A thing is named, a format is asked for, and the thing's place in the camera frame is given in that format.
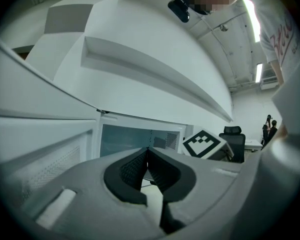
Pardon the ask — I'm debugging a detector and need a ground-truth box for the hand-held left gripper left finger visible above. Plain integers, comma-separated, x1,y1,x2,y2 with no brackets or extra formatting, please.
27,147,166,240

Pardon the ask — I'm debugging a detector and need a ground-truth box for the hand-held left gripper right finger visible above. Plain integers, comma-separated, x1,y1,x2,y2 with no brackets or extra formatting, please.
147,147,266,240

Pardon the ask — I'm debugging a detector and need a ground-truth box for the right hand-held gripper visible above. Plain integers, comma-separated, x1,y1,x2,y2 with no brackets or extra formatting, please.
181,129,235,163

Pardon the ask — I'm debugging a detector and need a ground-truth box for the white microwave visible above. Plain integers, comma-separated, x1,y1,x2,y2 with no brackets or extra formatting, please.
0,32,195,205

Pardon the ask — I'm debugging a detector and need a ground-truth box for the person's left forearm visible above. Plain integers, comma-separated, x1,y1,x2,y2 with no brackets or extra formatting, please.
268,58,291,141

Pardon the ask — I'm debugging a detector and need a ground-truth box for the black office chair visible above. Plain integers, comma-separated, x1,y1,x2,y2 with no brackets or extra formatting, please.
218,125,246,164

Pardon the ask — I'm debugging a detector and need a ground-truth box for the white table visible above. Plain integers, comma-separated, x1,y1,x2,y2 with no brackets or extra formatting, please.
244,138,264,153

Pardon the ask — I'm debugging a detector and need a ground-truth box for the ceiling air conditioner unit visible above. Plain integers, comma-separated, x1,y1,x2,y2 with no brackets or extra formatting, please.
259,76,278,91

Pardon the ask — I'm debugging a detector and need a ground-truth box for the long ceiling light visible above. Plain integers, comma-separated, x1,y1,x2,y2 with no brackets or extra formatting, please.
242,0,261,44
254,62,263,84

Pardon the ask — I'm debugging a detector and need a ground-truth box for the person's white printed shirt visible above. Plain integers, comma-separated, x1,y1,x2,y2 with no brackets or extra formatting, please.
244,0,300,85

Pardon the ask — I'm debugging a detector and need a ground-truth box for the black head camera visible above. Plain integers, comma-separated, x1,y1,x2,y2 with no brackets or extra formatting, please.
167,0,191,24

